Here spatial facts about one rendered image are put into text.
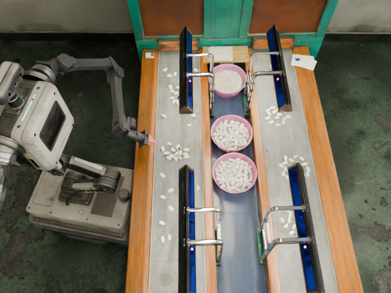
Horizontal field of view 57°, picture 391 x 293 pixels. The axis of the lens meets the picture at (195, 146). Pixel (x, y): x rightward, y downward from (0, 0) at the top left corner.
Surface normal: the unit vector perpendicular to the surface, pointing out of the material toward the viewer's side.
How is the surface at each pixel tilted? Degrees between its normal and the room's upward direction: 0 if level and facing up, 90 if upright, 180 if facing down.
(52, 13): 90
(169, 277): 0
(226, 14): 90
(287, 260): 0
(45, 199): 0
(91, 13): 90
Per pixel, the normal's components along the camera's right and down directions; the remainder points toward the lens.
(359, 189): -0.01, -0.48
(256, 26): 0.02, 0.87
